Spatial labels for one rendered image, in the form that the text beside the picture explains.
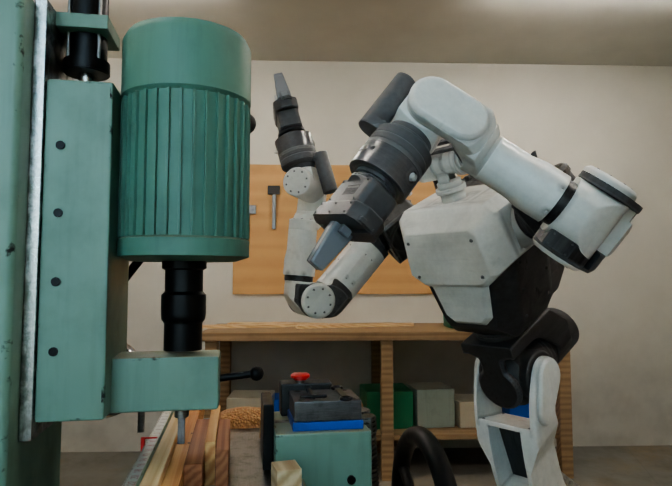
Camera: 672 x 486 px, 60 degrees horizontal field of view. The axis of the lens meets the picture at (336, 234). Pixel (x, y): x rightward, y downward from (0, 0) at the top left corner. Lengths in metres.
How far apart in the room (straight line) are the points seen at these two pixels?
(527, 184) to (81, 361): 0.60
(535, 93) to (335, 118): 1.45
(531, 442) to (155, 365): 0.85
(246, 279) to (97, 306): 3.31
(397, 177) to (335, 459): 0.40
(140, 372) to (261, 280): 3.26
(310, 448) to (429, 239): 0.53
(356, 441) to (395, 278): 3.25
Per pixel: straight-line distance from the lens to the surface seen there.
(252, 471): 0.89
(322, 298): 1.27
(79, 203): 0.79
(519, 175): 0.79
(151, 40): 0.81
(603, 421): 4.63
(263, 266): 4.04
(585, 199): 0.81
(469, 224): 1.14
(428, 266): 1.24
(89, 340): 0.78
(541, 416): 1.35
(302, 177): 1.28
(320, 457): 0.85
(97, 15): 0.88
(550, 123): 4.52
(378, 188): 0.72
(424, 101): 0.77
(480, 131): 0.77
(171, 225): 0.75
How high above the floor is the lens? 1.17
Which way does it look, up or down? 4 degrees up
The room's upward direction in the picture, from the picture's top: straight up
